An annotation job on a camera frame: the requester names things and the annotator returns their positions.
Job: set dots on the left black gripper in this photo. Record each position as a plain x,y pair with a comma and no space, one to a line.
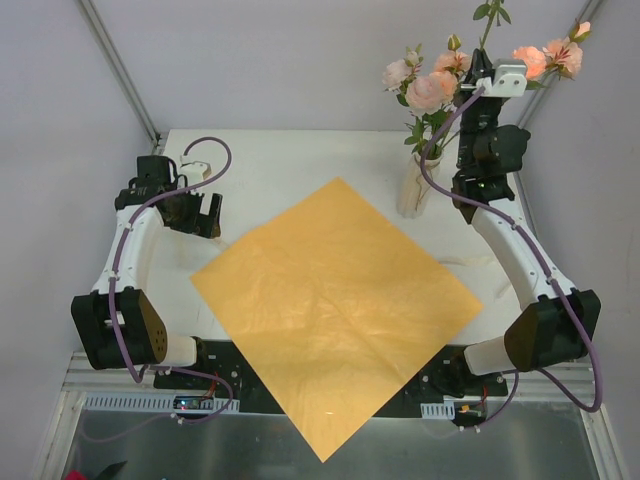
198,214

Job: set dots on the picked flower stem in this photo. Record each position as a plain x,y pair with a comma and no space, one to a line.
421,94
448,71
561,58

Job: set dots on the cream printed ribbon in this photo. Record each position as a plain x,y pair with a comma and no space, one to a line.
477,261

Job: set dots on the orange wrapping paper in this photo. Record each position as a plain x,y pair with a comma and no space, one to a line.
335,309

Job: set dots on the pink flower bouquet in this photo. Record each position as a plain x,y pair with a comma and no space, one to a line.
495,14

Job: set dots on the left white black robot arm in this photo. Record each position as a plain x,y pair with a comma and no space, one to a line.
116,322

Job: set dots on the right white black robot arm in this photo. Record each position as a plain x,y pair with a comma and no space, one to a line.
556,318

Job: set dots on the beige ribbed vase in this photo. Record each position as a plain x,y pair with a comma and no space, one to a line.
414,192

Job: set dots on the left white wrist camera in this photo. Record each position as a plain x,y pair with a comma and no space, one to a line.
193,171

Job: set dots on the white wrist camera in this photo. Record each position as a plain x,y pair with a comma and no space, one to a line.
508,80
193,171

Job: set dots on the left aluminium frame post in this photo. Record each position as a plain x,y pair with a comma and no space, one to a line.
114,61

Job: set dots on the aluminium frame post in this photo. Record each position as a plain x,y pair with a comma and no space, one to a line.
114,61
537,101

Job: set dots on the right aluminium frame post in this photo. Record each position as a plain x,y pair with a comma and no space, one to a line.
537,101

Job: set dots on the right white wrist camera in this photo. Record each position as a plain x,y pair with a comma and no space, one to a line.
508,80

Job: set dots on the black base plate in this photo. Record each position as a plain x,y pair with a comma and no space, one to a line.
224,373

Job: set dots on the left white cable duct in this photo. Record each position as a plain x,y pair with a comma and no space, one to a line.
158,403

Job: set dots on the white cable duct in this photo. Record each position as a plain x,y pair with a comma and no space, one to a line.
158,403
438,411

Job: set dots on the right white cable duct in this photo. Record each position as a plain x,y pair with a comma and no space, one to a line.
438,411

